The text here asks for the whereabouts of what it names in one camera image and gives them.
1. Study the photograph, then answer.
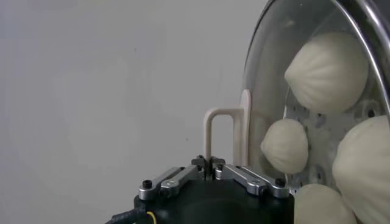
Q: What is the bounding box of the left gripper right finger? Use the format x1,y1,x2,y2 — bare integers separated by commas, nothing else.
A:
210,155,290,200

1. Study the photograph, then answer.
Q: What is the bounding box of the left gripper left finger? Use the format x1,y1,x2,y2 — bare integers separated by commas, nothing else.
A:
138,155,211,201

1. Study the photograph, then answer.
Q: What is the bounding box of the white steamed baozi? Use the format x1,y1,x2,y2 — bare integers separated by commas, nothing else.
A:
331,114,390,224
284,31,370,115
260,117,310,175
293,183,359,224

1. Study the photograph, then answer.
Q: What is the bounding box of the round glass pot lid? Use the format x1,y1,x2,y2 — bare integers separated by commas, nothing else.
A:
203,0,390,195

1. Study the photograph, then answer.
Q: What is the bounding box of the stainless steel steamer basket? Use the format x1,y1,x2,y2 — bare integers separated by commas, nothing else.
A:
282,0,390,195

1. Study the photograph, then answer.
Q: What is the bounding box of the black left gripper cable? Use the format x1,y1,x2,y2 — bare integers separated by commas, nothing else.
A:
105,206,158,224

